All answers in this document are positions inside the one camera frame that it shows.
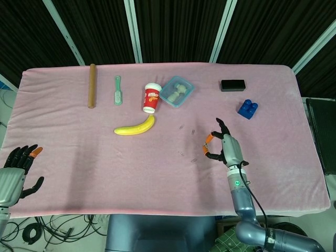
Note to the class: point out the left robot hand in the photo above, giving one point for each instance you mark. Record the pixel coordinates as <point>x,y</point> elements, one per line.
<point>10,181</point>

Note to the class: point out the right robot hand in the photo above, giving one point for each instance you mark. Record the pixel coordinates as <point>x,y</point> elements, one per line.
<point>232,149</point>

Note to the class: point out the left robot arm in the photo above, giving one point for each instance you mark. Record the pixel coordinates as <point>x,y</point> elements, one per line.
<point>4,218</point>

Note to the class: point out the blue building block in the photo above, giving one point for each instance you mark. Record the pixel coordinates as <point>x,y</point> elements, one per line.
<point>248,110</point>

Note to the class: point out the black rectangular box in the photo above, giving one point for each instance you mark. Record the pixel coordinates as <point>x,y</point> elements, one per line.
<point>233,85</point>

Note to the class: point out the pale toy food piece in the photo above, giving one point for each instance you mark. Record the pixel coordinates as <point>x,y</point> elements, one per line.
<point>181,88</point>
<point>173,97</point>

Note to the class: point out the clear container with blue lid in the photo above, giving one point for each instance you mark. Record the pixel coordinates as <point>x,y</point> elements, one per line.
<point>168,88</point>

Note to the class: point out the green checked cloth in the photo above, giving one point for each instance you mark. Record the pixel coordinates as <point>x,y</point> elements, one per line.
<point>228,241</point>

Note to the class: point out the red paper cup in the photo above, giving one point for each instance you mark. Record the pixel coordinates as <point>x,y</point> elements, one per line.
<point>151,98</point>

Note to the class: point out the yellow banana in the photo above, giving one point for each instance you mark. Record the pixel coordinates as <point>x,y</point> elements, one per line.
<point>134,129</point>

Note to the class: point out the pink table cloth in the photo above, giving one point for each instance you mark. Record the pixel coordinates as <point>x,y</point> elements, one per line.
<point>131,178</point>

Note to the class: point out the blue-grey robot torso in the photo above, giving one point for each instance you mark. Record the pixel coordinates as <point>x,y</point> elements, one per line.
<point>160,233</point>

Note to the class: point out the wooden rolling pin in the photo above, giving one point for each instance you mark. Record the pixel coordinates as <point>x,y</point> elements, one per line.
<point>92,86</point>

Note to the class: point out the green brush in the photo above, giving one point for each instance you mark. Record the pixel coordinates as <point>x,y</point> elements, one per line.
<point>118,94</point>

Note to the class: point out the white frame post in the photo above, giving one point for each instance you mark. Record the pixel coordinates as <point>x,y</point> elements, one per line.
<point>221,31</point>
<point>8,83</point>
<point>63,31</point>
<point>134,31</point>
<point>315,46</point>

